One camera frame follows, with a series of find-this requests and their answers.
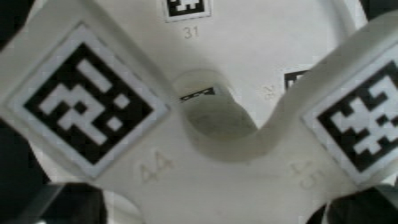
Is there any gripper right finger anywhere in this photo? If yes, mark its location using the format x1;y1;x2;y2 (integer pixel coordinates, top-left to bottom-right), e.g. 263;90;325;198
307;184;398;224

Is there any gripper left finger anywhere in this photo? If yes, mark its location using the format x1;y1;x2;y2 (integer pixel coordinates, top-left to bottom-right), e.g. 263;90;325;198
10;182;106;224

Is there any white cross-shaped table base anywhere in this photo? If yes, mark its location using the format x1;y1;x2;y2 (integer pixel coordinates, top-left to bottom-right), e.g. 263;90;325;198
0;0;398;224

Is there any white cylindrical table leg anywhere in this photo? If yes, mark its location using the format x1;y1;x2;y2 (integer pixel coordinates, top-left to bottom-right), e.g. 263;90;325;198
172;69;257;140

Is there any white round table top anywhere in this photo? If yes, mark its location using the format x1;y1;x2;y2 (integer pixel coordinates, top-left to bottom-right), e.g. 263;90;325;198
21;0;357;224

